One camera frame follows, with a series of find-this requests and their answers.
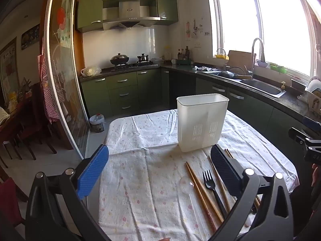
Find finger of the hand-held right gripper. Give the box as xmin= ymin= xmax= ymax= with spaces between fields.
xmin=288 ymin=128 xmax=321 ymax=146
xmin=302 ymin=117 xmax=321 ymax=131

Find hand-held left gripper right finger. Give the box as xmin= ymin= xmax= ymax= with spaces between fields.
xmin=209 ymin=144 xmax=295 ymax=241

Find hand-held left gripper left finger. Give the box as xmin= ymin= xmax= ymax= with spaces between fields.
xmin=25 ymin=144 xmax=109 ymax=241

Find wooden chopstick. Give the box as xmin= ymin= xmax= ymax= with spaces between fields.
xmin=208 ymin=156 xmax=231 ymax=213
xmin=188 ymin=161 xmax=224 ymax=223
xmin=186 ymin=162 xmax=217 ymax=233
xmin=225 ymin=149 xmax=261 ymax=214

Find black plastic fork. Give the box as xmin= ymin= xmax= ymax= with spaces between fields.
xmin=203 ymin=170 xmax=227 ymax=218

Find clear plastic spoon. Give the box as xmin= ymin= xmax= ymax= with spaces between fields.
xmin=180 ymin=176 xmax=205 ymax=240

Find white plastic utensil holder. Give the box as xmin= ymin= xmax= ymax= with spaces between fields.
xmin=177 ymin=93 xmax=229 ymax=153

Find white dish rack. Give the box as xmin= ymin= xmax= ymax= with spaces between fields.
xmin=305 ymin=79 xmax=321 ymax=117

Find small trash bin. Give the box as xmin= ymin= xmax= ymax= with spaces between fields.
xmin=89 ymin=114 xmax=105 ymax=133

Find floral white tablecloth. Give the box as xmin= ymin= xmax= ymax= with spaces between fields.
xmin=99 ymin=109 xmax=299 ymax=241

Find steel kitchen sink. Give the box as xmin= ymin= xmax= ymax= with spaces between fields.
xmin=203 ymin=70 xmax=286 ymax=98

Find green plastic container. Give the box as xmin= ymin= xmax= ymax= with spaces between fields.
xmin=269 ymin=63 xmax=287 ymax=74

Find dark wooden chair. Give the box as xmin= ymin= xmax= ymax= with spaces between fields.
xmin=15 ymin=83 xmax=57 ymax=161

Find tall steel faucet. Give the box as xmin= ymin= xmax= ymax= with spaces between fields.
xmin=251 ymin=38 xmax=266 ymax=79

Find red chair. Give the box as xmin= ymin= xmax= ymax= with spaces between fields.
xmin=0 ymin=177 xmax=25 ymax=231

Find red checked apron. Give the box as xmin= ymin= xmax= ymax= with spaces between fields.
xmin=38 ymin=38 xmax=64 ymax=123

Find wooden dining table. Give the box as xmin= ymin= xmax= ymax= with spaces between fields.
xmin=0 ymin=100 xmax=33 ymax=143

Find wooden cutting board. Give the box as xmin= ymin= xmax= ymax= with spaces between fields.
xmin=227 ymin=50 xmax=257 ymax=72

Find green lower cabinets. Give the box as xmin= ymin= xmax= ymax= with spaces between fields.
xmin=80 ymin=68 xmax=321 ymax=156

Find green cabinets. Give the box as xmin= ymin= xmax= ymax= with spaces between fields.
xmin=76 ymin=0 xmax=179 ymax=33
xmin=80 ymin=68 xmax=321 ymax=156

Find crumpled dish cloth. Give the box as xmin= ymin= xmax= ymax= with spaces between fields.
xmin=193 ymin=65 xmax=217 ymax=72

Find white plastic bag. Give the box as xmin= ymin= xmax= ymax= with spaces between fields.
xmin=81 ymin=66 xmax=102 ymax=77

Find small steel faucet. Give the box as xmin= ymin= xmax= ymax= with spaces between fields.
xmin=216 ymin=48 xmax=230 ymax=71

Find white lace cover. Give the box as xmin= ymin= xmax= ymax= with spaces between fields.
xmin=0 ymin=105 xmax=10 ymax=126

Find sliding glass door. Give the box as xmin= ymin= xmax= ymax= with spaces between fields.
xmin=45 ymin=0 xmax=91 ymax=160

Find dark granite countertop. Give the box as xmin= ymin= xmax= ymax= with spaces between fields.
xmin=80 ymin=63 xmax=321 ymax=121

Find kitchen window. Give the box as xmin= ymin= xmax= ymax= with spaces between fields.
xmin=208 ymin=0 xmax=321 ymax=81

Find gas stove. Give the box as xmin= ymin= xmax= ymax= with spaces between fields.
xmin=110 ymin=61 xmax=159 ymax=69

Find black wok with lid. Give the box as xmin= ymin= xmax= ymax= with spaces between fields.
xmin=110 ymin=53 xmax=130 ymax=66

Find group of sauce bottles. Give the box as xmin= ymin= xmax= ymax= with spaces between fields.
xmin=178 ymin=46 xmax=191 ymax=61

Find green upper cabinets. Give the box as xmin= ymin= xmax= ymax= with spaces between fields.
xmin=76 ymin=0 xmax=179 ymax=33

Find steel range hood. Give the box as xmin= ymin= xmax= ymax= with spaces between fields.
xmin=102 ymin=0 xmax=161 ymax=29

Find black wok with wooden handle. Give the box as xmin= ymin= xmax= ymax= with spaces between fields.
xmin=217 ymin=66 xmax=252 ymax=80

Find framed wall picture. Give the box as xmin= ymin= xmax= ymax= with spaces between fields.
xmin=0 ymin=38 xmax=20 ymax=101

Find dark wall poster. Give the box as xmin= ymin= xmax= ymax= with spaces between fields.
xmin=21 ymin=25 xmax=41 ymax=50

